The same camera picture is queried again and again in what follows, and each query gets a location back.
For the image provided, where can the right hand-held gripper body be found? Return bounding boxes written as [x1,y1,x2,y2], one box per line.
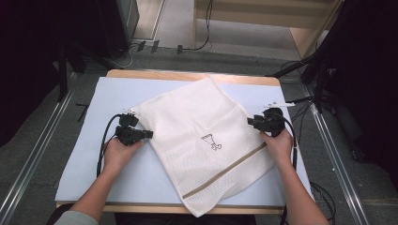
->
[258,100,296,139]

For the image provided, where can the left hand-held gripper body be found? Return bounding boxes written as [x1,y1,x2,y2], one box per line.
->
[114,109,148,147]

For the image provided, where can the cream white towel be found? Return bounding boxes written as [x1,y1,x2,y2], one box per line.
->
[130,77,279,218]

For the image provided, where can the person's left hand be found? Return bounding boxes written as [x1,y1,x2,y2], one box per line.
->
[102,136,145,178]

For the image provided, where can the person's right hand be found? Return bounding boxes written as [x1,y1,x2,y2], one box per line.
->
[259,127,295,167]

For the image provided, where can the white table mat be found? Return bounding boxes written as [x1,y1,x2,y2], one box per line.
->
[54,76,314,209]

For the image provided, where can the wooden table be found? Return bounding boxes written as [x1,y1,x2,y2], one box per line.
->
[54,68,317,217]

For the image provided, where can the black metal stand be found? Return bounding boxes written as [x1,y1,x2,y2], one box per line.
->
[265,46,337,114]

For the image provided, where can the light wooden shelf unit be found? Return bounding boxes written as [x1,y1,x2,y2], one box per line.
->
[191,0,345,60]

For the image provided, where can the dark cabinet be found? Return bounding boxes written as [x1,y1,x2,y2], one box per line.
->
[95,0,141,61]

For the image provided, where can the black curtain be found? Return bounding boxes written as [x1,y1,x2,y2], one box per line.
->
[313,0,398,188]
[0,0,104,148]

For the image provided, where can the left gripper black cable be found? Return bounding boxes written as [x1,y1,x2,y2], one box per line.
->
[96,113,122,178]

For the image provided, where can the white floor cable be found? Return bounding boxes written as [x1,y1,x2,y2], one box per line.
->
[107,42,140,70]

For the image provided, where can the metal floor rail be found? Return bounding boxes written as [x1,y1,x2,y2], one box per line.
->
[300,83,372,225]
[0,72,78,225]

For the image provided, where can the black floor cables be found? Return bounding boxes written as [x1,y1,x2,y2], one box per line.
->
[309,181,338,225]

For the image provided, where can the hanging black cable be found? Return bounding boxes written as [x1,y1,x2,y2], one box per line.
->
[181,0,214,53]

